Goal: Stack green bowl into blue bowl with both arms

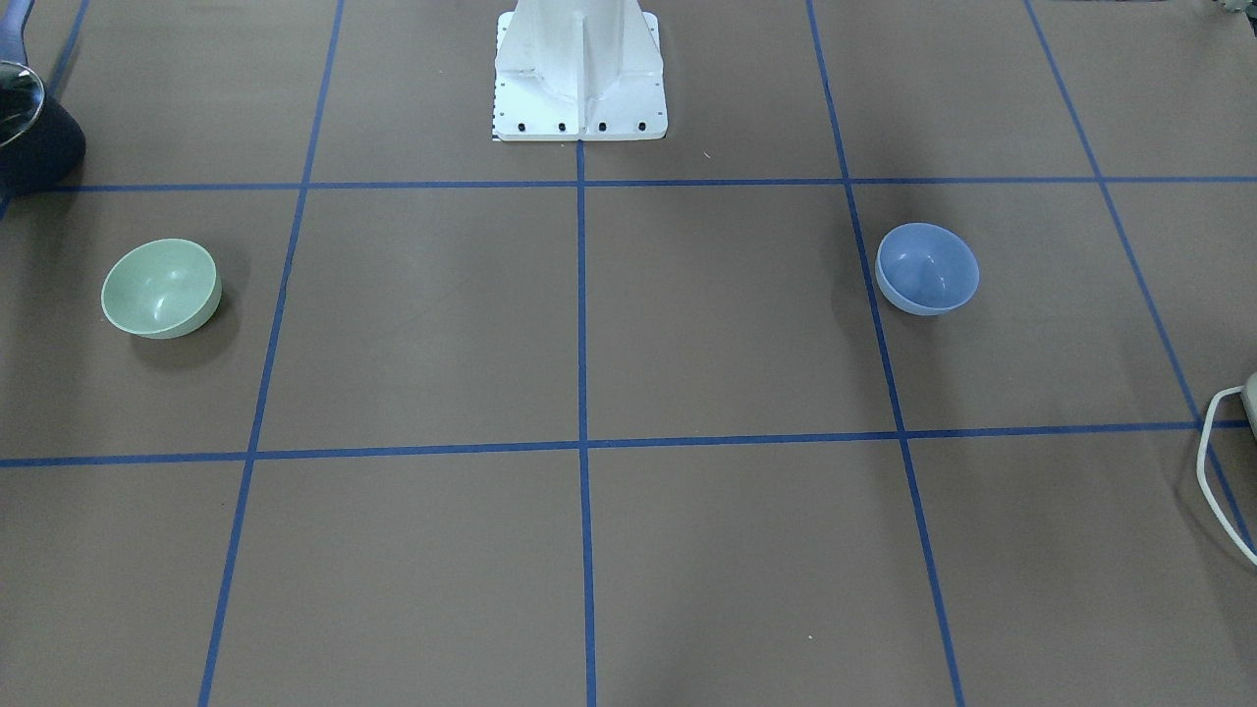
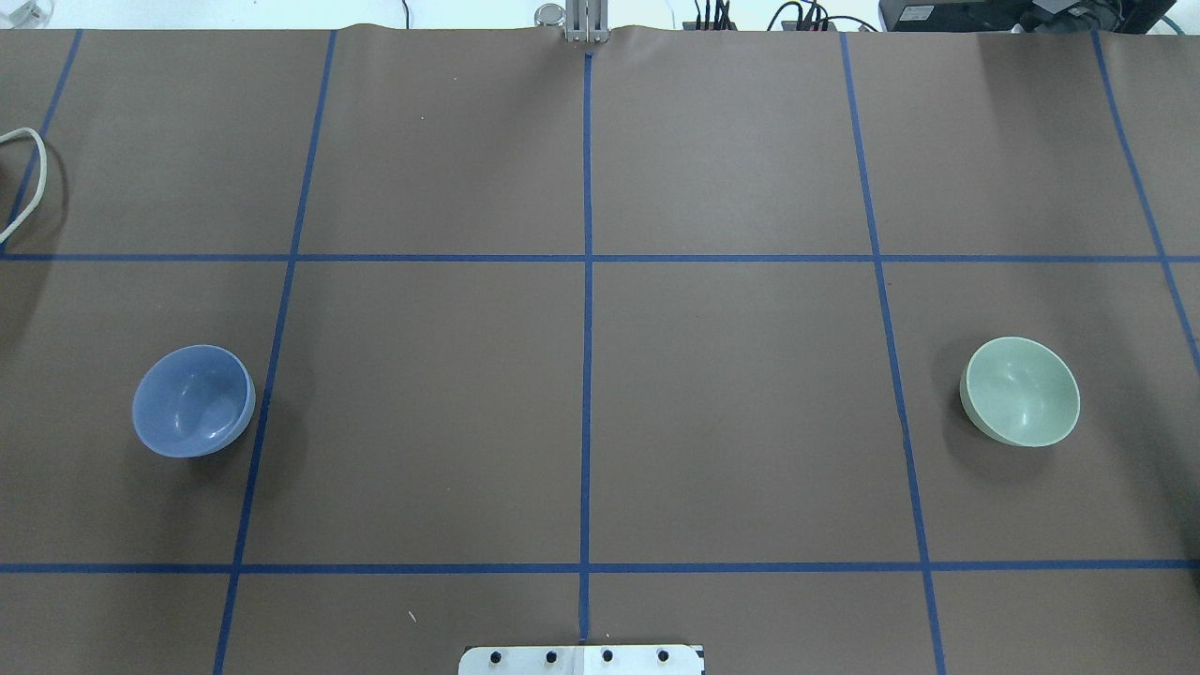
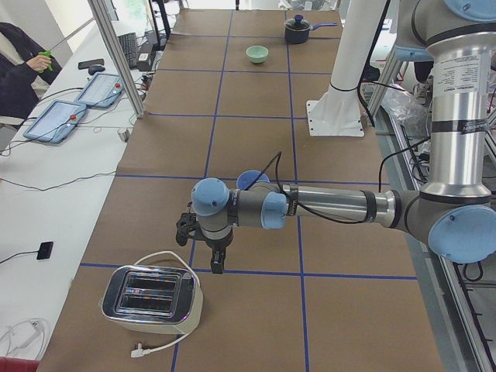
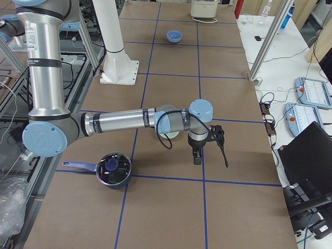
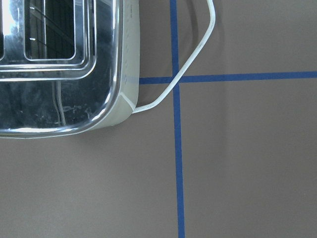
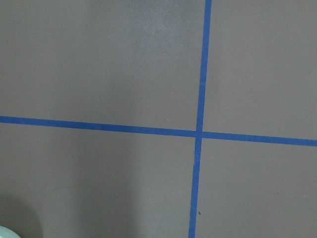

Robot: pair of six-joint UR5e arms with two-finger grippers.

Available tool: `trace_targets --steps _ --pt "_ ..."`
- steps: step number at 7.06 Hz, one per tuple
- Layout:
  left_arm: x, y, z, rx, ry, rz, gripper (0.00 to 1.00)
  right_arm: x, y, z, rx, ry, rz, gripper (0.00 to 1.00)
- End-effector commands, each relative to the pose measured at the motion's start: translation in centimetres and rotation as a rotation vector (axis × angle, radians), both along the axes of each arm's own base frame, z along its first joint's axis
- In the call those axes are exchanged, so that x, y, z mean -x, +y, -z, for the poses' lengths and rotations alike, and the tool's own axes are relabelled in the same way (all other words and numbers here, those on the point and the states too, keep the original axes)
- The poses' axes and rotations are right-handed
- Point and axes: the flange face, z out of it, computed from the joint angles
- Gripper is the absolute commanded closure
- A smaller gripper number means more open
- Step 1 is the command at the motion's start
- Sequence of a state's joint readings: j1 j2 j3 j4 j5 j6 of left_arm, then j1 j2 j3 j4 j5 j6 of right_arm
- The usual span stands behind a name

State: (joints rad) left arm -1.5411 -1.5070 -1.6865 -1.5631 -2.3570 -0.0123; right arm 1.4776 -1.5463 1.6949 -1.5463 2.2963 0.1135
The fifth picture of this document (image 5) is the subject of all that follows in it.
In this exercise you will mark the chrome and white toaster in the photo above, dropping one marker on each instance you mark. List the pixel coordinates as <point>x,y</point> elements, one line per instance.
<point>67,66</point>

